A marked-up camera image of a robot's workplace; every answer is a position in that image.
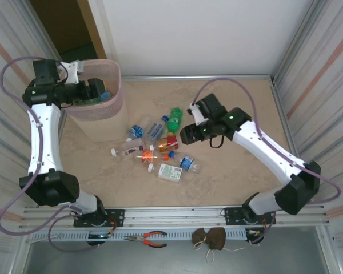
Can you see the orange label bottle orange cap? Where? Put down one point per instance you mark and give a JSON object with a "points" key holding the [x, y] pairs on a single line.
{"points": [[146, 156]]}

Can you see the aluminium frame bar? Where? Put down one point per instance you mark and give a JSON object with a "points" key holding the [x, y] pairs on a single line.
{"points": [[174, 77]]}

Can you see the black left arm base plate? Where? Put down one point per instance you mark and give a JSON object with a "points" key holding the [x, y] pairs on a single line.
{"points": [[117, 217]]}

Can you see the pink mesh bin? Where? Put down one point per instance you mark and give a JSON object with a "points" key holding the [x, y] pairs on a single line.
{"points": [[108, 125]]}

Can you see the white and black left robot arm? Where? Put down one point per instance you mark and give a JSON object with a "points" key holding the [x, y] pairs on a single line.
{"points": [[43, 137]]}

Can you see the small black circuit board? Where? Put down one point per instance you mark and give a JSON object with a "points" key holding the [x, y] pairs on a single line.
{"points": [[100, 236], [255, 233]]}

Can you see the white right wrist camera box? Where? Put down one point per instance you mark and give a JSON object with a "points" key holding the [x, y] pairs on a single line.
{"points": [[198, 115]]}

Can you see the grey metal shelf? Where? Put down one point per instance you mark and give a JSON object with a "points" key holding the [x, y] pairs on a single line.
{"points": [[160, 261]]}

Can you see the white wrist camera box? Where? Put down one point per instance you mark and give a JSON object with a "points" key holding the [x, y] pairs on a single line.
{"points": [[71, 72], [198, 115]]}

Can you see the green-white label bottle white cap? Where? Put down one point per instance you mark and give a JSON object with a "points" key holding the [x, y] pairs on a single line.
{"points": [[170, 172]]}

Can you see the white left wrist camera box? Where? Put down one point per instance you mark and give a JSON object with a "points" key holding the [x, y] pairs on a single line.
{"points": [[71, 72]]}

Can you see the round blue label bottle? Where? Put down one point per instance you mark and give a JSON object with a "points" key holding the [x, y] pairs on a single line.
{"points": [[186, 162]]}

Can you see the green bottle yellow cap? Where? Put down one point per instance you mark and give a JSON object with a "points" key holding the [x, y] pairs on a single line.
{"points": [[175, 118], [93, 100]]}

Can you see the brown door panel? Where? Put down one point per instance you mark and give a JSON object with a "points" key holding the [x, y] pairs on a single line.
{"points": [[88, 23]]}

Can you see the blue label bottle white cap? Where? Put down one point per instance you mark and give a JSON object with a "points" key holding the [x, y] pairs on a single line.
{"points": [[136, 130]]}

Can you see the aluminium mounting rail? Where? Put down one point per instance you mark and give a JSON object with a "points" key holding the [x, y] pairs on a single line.
{"points": [[174, 214]]}

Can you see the grey-blue label bottle blue cap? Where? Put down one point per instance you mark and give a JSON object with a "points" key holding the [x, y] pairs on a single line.
{"points": [[155, 129]]}

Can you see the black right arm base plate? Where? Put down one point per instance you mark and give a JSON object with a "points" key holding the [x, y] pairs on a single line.
{"points": [[231, 215]]}

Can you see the brown cloth pouch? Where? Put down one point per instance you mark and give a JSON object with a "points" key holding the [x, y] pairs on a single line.
{"points": [[199, 235], [217, 238]]}

